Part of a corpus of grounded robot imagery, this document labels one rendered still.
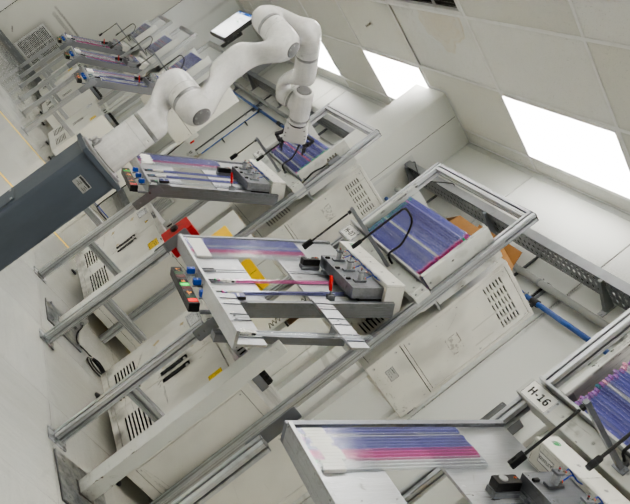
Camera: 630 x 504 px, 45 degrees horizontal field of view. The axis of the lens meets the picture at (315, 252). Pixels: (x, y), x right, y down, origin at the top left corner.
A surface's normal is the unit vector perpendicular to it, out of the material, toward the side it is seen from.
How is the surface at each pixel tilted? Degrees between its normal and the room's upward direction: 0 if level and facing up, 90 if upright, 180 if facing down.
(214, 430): 90
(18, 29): 90
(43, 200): 90
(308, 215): 90
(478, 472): 44
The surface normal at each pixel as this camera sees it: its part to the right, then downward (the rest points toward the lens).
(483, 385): -0.49, -0.71
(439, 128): 0.35, 0.36
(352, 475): 0.22, -0.93
